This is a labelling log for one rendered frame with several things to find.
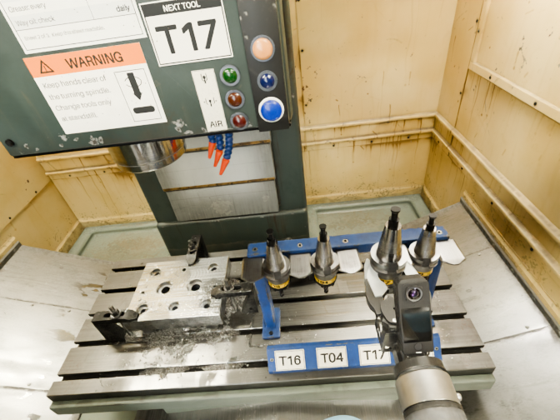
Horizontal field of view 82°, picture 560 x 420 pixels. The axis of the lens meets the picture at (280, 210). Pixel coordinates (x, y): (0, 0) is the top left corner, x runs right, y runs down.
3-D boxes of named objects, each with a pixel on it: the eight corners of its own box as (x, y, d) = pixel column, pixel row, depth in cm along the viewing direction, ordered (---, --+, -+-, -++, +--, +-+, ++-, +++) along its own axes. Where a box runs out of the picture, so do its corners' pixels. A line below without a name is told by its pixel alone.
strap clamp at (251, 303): (258, 312, 102) (250, 282, 92) (217, 315, 103) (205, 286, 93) (258, 303, 104) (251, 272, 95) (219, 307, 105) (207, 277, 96)
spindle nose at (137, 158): (188, 133, 80) (172, 84, 73) (187, 165, 68) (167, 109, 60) (122, 147, 79) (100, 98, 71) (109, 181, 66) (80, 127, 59)
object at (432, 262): (434, 248, 74) (437, 241, 73) (441, 269, 70) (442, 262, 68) (406, 248, 76) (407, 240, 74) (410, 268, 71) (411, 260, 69)
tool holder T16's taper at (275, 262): (284, 255, 75) (281, 234, 71) (287, 270, 72) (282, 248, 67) (265, 258, 75) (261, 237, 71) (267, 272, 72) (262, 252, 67)
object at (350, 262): (363, 273, 70) (364, 271, 70) (339, 276, 71) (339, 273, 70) (357, 250, 76) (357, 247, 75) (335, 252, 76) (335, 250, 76)
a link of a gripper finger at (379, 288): (352, 278, 64) (373, 317, 57) (353, 258, 61) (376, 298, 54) (367, 274, 65) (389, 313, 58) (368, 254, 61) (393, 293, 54)
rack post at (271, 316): (280, 338, 94) (265, 271, 76) (262, 339, 94) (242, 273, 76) (280, 308, 102) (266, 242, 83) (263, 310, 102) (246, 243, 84)
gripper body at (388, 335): (372, 321, 59) (389, 392, 50) (375, 292, 53) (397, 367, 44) (414, 317, 58) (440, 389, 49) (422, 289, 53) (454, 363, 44)
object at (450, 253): (468, 264, 69) (469, 262, 68) (442, 267, 69) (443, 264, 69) (454, 242, 74) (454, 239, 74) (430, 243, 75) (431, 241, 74)
